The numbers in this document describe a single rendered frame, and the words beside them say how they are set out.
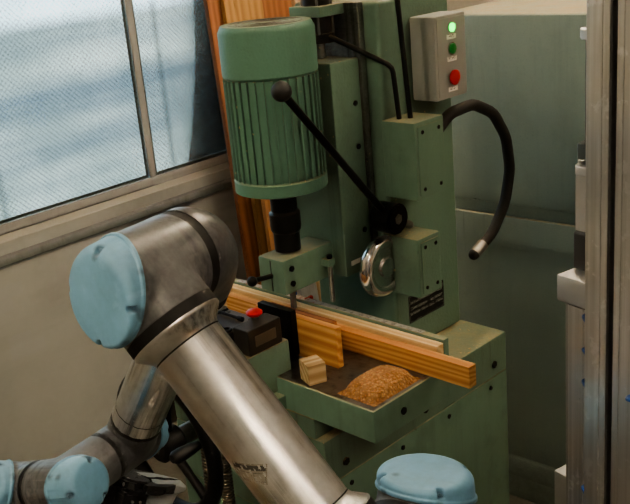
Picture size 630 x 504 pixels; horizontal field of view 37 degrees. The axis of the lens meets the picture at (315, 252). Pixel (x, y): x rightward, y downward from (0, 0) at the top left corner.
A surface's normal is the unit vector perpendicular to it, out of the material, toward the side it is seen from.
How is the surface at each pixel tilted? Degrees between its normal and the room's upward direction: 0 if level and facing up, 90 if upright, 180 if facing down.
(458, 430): 90
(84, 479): 72
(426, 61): 90
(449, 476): 8
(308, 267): 90
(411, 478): 8
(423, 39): 90
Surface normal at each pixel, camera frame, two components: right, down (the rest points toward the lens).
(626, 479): -0.83, 0.25
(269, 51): 0.08, 0.32
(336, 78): 0.72, 0.17
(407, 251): -0.69, 0.29
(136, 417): -0.22, 0.52
